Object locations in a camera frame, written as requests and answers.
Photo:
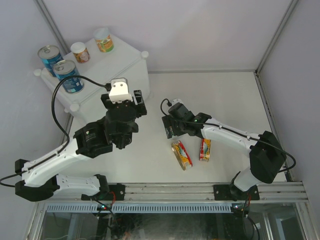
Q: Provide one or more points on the light blue labelled can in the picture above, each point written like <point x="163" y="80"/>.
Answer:
<point x="50" y="55"/>

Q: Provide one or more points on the green can with plastic lid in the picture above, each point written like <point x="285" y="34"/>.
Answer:
<point x="103" y="39"/>

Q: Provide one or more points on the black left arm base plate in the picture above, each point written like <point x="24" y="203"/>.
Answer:
<point x="114" y="192"/>

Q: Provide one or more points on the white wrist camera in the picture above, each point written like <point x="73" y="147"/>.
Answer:
<point x="119" y="91"/>
<point x="176" y="101"/>

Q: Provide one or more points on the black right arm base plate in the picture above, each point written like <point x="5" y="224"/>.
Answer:
<point x="223" y="192"/>

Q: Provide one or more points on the white plastic cube cabinet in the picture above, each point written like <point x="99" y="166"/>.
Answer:
<point x="124" y="61"/>

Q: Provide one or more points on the aluminium frame rail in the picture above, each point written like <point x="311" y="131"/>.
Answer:
<point x="277" y="192"/>

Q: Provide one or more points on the controller circuit board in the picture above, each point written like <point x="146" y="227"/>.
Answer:
<point x="238" y="207"/>
<point x="104" y="207"/>

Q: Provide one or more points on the right controller circuit board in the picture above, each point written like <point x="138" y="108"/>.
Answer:
<point x="238" y="207"/>

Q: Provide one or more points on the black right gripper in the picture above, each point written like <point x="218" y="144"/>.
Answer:
<point x="168" y="123"/>

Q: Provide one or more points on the slotted grey cable duct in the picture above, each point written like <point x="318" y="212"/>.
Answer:
<point x="140" y="208"/>

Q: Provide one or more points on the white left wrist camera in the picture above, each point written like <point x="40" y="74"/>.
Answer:
<point x="119" y="91"/>

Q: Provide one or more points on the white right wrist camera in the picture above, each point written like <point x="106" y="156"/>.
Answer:
<point x="176" y="101"/>

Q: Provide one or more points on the pink portrait labelled can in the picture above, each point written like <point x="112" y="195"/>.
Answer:
<point x="80" y="52"/>

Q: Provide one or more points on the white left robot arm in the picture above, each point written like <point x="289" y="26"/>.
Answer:
<point x="42" y="178"/>

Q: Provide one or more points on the left controller circuit board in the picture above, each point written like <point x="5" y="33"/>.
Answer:
<point x="104" y="207"/>

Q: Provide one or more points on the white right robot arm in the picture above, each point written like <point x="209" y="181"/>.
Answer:
<point x="265" y="154"/>

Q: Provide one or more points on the red sardine tin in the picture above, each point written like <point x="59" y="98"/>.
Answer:
<point x="205" y="148"/>
<point x="181" y="155"/>

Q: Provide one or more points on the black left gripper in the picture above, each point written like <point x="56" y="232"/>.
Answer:
<point x="139" y="108"/>

